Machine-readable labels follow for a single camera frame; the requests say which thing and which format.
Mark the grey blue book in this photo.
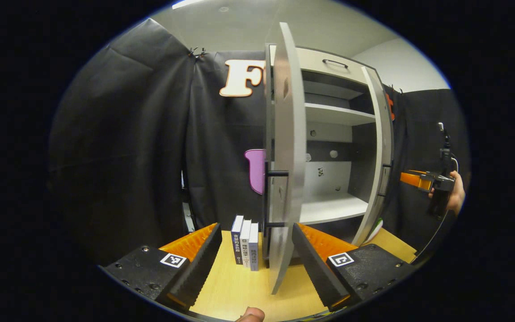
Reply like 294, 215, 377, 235
248, 222, 261, 272

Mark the thin grey cable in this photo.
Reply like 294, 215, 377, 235
412, 157, 460, 264

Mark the white cabinet drawer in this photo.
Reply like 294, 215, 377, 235
269, 45, 377, 86

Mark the dark blue book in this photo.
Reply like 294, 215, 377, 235
231, 215, 245, 266

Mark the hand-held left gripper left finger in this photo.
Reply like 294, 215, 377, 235
100, 222, 224, 313

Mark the ceiling light panel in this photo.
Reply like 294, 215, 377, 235
172, 0, 214, 10

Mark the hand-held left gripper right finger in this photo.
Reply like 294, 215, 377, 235
291, 223, 417, 313

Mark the grey and white cabinet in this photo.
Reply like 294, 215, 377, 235
264, 42, 395, 269

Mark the white cabinet shelf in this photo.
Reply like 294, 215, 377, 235
304, 102, 377, 127
300, 192, 370, 225

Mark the white cabinet door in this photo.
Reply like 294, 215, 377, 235
264, 22, 308, 295
351, 66, 395, 247

